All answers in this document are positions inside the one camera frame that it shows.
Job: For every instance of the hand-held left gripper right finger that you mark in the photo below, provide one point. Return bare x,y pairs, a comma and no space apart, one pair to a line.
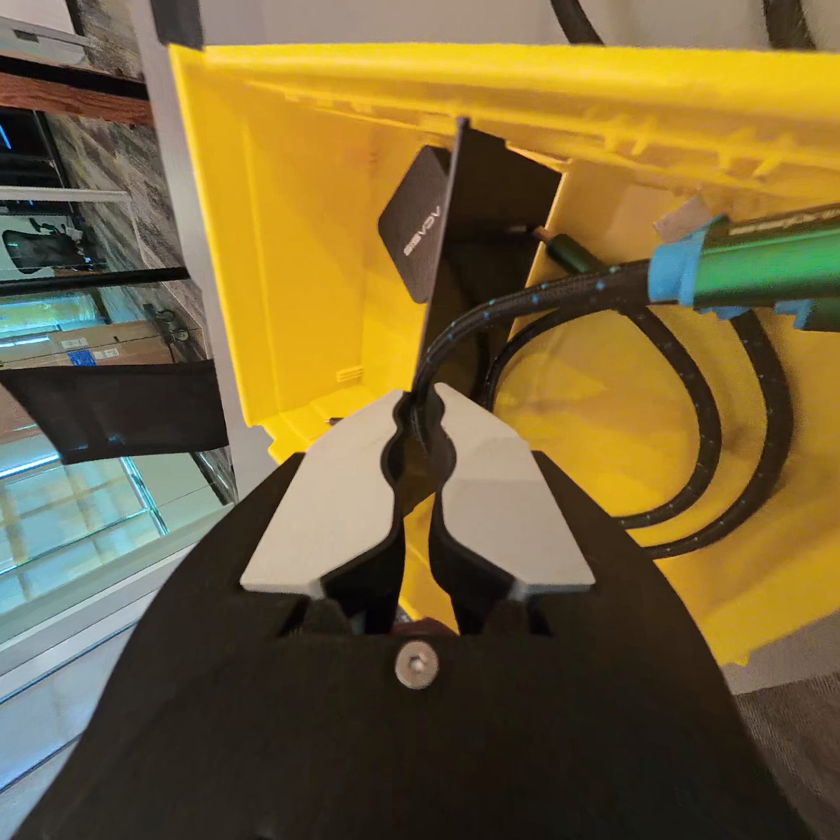
512,525

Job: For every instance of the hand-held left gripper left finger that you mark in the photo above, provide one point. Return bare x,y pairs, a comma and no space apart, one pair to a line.
321,525

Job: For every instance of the yellow plastic bin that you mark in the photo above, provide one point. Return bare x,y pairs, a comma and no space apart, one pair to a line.
295,229

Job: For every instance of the black square hub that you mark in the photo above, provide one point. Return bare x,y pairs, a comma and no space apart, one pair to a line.
413,223

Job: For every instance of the black standing panel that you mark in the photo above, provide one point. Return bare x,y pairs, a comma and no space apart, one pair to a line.
131,407

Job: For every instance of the cardboard boxes on cart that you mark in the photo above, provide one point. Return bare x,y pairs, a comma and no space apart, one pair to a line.
98,344

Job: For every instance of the bin divider plate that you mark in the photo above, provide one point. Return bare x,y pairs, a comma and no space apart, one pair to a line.
499,197

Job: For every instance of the black floor pole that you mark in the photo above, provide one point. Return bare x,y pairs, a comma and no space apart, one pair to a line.
98,281

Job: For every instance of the wooden office desk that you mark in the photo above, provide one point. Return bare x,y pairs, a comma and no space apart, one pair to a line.
79,98

